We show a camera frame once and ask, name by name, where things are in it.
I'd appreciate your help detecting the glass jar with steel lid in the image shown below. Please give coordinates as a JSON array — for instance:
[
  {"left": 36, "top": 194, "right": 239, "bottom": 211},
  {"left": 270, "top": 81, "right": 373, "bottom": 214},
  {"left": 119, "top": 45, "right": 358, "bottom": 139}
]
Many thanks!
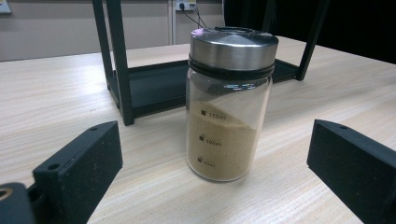
[{"left": 185, "top": 26, "right": 280, "bottom": 183}]

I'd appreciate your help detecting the white wall socket with plugs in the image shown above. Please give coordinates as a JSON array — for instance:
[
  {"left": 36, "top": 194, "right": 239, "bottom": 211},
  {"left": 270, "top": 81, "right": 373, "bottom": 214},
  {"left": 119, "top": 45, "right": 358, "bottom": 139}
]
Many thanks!
[{"left": 175, "top": 0, "right": 198, "bottom": 12}]

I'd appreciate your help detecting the thin black cable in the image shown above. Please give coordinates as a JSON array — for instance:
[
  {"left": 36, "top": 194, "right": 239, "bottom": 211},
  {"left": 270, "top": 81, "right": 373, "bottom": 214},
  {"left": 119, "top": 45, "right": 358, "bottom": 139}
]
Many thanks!
[
  {"left": 191, "top": 3, "right": 208, "bottom": 29},
  {"left": 179, "top": 3, "right": 204, "bottom": 30}
]

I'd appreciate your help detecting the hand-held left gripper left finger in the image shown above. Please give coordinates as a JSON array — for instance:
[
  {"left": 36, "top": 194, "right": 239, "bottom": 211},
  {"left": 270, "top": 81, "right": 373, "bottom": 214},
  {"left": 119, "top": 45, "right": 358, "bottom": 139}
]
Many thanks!
[{"left": 27, "top": 120, "right": 123, "bottom": 224}]

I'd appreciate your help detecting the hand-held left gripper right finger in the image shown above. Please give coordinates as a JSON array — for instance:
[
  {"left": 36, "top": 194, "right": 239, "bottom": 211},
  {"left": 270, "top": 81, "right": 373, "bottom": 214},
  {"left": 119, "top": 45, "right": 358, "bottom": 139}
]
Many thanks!
[{"left": 306, "top": 119, "right": 396, "bottom": 224}]

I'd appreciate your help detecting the black metal rack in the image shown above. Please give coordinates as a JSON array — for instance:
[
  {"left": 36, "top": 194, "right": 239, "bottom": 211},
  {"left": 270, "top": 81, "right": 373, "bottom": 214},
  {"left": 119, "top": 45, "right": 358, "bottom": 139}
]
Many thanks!
[{"left": 92, "top": 0, "right": 331, "bottom": 127}]

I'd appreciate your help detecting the dark curtain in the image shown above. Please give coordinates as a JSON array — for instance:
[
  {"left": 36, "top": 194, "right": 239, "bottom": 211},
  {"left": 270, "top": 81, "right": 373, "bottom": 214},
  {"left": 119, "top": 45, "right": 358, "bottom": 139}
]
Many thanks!
[{"left": 223, "top": 0, "right": 396, "bottom": 64}]

